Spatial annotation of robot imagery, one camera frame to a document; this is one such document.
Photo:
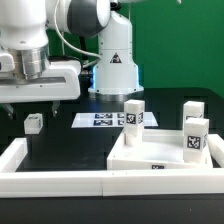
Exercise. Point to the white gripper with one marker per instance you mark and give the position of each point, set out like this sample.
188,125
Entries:
59,82

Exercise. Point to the white square tabletop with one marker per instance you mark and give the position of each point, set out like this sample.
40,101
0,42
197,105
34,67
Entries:
159,149

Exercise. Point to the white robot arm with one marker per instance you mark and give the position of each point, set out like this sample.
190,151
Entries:
28,74

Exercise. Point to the white sheet with fiducial markers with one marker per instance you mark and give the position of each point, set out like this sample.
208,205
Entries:
90,120

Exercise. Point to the white U-shaped obstacle fence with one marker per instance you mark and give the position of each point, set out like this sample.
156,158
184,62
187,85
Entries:
15,184

